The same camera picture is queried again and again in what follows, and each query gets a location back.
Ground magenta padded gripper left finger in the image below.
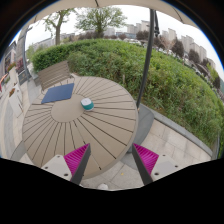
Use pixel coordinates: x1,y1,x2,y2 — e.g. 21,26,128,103
42,144,91,185

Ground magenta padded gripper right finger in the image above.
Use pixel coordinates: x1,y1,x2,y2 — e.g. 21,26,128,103
132,143,181,185

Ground white and teal computer mouse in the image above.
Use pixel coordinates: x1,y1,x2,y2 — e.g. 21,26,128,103
81,98,94,111

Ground dark blue mouse pad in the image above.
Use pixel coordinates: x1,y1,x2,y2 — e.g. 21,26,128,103
41,83,74,104

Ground round beige slatted table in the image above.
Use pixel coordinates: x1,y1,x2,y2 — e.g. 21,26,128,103
22,77,138,179

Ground grey umbrella base slab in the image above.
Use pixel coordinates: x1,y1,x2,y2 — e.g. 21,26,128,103
127,104,154,153

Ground green trimmed hedge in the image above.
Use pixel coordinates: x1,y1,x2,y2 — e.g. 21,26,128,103
32,39,224,153

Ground beige slatted outdoor chair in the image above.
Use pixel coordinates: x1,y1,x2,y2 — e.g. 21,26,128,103
38,61,72,90

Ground tall tree left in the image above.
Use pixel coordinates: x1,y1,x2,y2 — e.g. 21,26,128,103
43,8,75,45

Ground leafy tree centre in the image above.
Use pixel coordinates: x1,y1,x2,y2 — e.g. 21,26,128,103
75,7,127,38

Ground dark umbrella pole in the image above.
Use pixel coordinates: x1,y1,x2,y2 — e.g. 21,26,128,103
136,9,159,110

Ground beige umbrella canopy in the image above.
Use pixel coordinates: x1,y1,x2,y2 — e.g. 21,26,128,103
25,0,200,30

